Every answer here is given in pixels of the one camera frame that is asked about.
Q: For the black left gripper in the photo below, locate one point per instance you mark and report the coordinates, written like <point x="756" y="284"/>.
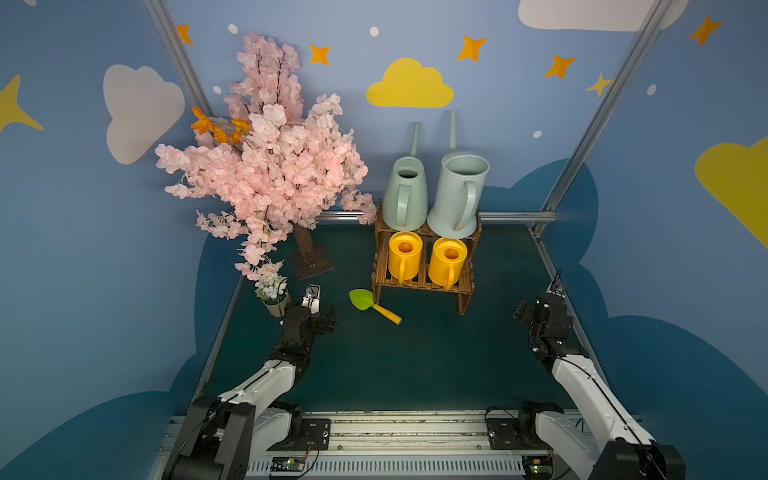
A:
<point x="305" y="310"/>

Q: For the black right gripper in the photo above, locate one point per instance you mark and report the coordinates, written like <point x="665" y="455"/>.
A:
<point x="534" y="312"/>

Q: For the brown wooden slatted shelf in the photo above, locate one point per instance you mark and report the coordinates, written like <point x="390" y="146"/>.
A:
<point x="381" y="277"/>

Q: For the yellow watering can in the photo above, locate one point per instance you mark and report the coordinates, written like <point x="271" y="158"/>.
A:
<point x="405" y="249"/>
<point x="446" y="262"/>

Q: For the small mint green watering can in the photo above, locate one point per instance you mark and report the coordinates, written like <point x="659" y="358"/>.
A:
<point x="405" y="203"/>

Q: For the large mint green watering can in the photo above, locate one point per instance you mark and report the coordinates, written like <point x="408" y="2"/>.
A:
<point x="459" y="190"/>

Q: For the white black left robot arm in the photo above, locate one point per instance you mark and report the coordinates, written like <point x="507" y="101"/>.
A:
<point x="221" y="434"/>

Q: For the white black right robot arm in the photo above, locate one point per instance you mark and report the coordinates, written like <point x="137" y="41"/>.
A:
<point x="617" y="447"/>

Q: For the white flowers in pot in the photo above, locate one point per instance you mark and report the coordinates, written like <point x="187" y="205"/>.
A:
<point x="274" y="294"/>

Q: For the pink blossom artificial tree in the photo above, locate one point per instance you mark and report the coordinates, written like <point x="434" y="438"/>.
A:
<point x="276" y="164"/>

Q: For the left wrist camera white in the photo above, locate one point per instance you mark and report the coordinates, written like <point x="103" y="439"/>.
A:
<point x="311" y="298"/>

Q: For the green trowel yellow handle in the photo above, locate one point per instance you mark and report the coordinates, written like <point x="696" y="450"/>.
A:
<point x="363" y="300"/>

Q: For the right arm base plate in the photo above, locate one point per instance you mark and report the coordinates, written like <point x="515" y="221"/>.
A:
<point x="503" y="435"/>

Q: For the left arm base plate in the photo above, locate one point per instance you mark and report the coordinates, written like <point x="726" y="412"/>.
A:
<point x="313" y="433"/>

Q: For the aluminium back frame rail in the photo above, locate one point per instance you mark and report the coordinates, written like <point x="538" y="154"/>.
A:
<point x="545" y="217"/>

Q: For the aluminium frame rail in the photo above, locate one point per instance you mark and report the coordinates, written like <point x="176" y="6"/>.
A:
<point x="545" y="217"/>
<point x="390" y="443"/>

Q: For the aluminium front frame rail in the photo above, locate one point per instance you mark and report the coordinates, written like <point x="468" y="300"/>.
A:
<point x="390" y="443"/>

